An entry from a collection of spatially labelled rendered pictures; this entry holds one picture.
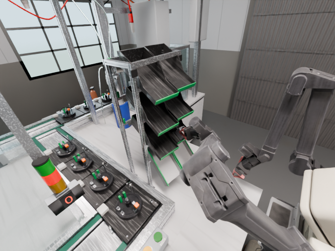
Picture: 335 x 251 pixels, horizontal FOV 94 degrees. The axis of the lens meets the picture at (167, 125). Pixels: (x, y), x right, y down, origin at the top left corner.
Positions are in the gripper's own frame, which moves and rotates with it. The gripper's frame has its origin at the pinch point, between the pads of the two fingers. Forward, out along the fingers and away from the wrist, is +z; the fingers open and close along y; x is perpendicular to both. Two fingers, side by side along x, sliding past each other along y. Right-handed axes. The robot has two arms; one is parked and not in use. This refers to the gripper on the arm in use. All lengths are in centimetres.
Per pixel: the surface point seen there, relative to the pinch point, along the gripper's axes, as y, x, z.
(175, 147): 8.7, 6.5, -0.4
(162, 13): -51, -92, 53
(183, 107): -3.8, -13.1, -1.2
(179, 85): 2.3, -25.6, -9.7
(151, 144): 20.0, 0.6, 4.5
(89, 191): 56, 19, 30
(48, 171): 63, -10, -4
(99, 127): 26, -7, 111
